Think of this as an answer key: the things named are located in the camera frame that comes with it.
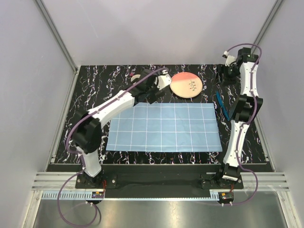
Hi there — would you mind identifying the grey cable duct rail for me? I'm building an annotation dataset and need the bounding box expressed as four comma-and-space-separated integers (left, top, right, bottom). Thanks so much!
41, 190, 219, 201

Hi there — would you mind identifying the blue checked cloth napkin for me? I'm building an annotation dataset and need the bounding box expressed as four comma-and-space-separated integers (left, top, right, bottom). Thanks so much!
106, 103, 222, 152

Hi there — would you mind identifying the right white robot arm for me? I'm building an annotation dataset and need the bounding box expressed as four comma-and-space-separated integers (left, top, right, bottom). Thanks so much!
214, 44, 263, 188

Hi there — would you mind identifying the blue plastic knife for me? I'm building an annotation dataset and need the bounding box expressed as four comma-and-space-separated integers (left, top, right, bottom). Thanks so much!
216, 91, 231, 121

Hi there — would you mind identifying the aluminium frame post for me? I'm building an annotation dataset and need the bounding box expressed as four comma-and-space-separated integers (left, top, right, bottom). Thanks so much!
33, 0, 78, 74
240, 0, 284, 52

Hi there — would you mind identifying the left aluminium frame post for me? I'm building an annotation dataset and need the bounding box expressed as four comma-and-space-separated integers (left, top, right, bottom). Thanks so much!
33, 0, 78, 74

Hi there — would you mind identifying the right aluminium frame post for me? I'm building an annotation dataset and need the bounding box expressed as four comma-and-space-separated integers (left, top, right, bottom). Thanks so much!
240, 0, 284, 52

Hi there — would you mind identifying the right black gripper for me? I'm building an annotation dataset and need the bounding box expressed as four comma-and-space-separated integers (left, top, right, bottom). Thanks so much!
211, 64, 239, 87

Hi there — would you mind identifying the pink and cream plate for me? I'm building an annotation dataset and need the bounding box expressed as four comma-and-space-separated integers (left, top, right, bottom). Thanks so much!
170, 72, 203, 99

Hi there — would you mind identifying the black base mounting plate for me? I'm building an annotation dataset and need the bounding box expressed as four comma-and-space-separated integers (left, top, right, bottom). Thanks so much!
76, 164, 244, 190

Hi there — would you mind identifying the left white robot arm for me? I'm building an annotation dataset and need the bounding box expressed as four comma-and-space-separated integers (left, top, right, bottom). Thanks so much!
65, 67, 171, 188

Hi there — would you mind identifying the orange ceramic mug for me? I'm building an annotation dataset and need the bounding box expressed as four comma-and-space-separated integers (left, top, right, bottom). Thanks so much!
131, 74, 141, 84

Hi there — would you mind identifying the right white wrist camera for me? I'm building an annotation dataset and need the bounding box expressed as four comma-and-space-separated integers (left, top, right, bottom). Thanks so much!
223, 51, 237, 67

